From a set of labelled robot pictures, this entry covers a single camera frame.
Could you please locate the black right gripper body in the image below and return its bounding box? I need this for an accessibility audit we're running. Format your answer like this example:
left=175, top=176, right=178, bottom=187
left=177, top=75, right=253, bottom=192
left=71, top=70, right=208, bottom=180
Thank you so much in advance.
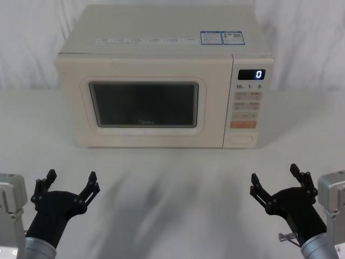
left=268, top=185, right=328, bottom=241

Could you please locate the white table cloth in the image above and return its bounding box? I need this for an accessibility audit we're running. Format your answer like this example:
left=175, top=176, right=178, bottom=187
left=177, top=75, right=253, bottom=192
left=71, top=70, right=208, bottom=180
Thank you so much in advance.
left=0, top=86, right=345, bottom=259

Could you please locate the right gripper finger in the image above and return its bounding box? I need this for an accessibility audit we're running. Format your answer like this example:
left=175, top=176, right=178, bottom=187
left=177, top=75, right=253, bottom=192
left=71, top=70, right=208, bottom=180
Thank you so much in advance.
left=250, top=173, right=279, bottom=215
left=289, top=163, right=319, bottom=206

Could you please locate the cream microwave oven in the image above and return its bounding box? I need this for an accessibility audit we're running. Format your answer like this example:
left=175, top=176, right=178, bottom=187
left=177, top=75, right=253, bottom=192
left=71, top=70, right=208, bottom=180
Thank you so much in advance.
left=54, top=4, right=275, bottom=149

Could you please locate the thin cable with silver plug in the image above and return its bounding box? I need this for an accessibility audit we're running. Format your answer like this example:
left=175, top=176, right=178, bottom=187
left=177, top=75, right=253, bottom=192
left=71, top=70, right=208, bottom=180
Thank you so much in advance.
left=278, top=232, right=305, bottom=248

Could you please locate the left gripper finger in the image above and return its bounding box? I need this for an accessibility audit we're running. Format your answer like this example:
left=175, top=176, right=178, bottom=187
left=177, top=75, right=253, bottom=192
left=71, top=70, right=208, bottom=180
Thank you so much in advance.
left=73, top=171, right=101, bottom=214
left=30, top=169, right=58, bottom=209

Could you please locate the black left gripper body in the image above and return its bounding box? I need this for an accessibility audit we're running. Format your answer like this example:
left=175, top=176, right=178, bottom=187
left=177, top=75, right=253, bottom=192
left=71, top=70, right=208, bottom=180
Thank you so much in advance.
left=25, top=190, right=87, bottom=249

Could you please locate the white curtain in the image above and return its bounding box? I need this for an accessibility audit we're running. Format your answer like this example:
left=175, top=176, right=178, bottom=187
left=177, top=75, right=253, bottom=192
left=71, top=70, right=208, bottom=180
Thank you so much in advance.
left=0, top=0, right=345, bottom=92

